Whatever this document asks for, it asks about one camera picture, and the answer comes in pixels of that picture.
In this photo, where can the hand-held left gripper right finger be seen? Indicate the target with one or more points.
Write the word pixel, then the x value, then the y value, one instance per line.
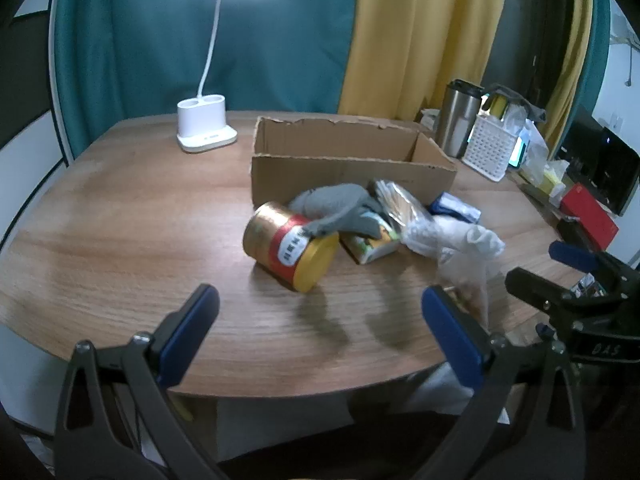
pixel 455 335

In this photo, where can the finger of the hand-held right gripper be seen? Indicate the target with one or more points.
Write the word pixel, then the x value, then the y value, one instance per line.
pixel 535 290
pixel 570 255

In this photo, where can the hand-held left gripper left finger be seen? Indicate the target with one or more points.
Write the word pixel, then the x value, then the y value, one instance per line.
pixel 185 340

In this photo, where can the white sock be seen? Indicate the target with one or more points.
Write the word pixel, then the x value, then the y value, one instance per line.
pixel 450 237

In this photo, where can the small yellow green carton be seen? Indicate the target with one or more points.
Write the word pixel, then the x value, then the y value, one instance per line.
pixel 372 249

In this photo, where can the gold and red can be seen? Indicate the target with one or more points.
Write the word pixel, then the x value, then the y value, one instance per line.
pixel 280 245

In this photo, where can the clear plastic snack bag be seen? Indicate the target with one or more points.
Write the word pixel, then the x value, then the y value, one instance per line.
pixel 400 205

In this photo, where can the grey sock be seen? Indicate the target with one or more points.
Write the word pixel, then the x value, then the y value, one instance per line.
pixel 330 200

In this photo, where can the cardboard box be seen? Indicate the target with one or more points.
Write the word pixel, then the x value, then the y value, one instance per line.
pixel 325 180

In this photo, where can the black flat object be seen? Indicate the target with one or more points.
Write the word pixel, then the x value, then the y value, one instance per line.
pixel 575 234

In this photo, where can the red box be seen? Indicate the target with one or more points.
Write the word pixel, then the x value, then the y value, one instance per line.
pixel 590 215

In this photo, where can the pale yellow box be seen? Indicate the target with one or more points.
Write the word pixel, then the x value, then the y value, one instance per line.
pixel 552 177

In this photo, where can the black monitor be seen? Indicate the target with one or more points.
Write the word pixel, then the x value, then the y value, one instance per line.
pixel 605 160

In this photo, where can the white plastic bag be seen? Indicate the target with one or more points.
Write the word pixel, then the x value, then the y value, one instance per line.
pixel 532 145

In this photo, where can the white perforated basket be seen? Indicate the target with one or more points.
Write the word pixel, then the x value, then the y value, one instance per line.
pixel 487 147

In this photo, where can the grey cloth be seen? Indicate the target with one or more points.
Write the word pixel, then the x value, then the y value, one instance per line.
pixel 525 102

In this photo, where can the yellow sponge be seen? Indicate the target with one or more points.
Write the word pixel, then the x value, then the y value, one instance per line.
pixel 498 105

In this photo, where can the steel tumbler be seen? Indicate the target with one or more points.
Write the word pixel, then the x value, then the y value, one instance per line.
pixel 457 120

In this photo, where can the white desk lamp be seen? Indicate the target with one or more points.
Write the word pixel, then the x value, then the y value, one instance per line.
pixel 200 120

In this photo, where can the yellow curtain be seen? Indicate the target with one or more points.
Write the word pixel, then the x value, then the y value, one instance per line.
pixel 415 35

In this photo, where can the teal curtain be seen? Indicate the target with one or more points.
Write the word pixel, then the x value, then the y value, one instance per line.
pixel 150 35

